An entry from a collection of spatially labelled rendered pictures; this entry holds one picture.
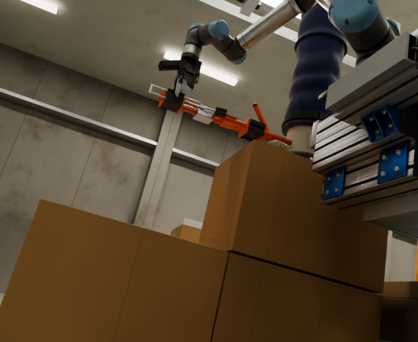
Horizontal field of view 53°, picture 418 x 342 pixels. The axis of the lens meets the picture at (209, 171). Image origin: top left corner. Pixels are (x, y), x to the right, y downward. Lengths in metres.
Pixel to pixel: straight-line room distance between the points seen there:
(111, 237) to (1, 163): 6.38
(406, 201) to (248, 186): 0.52
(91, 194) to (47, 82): 2.16
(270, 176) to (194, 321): 0.54
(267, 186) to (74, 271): 0.68
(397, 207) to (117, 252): 0.78
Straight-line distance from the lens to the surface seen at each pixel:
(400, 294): 1.69
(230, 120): 1.66
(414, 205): 1.13
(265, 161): 1.47
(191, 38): 1.76
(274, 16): 1.72
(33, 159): 7.57
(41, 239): 1.28
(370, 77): 0.99
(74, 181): 7.48
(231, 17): 4.35
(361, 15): 1.24
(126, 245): 1.28
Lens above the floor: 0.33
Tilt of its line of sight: 19 degrees up
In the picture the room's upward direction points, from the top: 14 degrees clockwise
